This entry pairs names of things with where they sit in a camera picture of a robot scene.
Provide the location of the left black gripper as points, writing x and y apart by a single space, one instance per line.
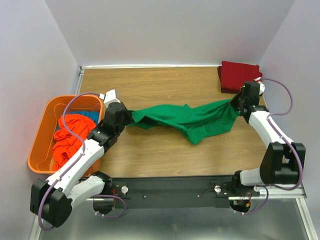
129 119

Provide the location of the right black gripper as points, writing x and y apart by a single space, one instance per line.
233 101

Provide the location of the green t shirt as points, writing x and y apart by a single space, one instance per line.
194 123

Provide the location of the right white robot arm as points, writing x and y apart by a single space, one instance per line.
283 162

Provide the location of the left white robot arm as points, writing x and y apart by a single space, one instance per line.
53 199

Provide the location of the blue t shirt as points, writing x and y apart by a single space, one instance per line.
77 121

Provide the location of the orange t shirt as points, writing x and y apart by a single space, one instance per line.
67 143

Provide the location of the orange plastic basket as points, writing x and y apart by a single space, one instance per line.
40 158

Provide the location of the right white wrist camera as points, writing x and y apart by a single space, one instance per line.
262 86

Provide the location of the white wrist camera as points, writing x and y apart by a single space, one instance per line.
110 96
262 86

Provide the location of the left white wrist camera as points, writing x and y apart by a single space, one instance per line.
110 96

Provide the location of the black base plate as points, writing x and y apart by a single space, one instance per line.
177 192

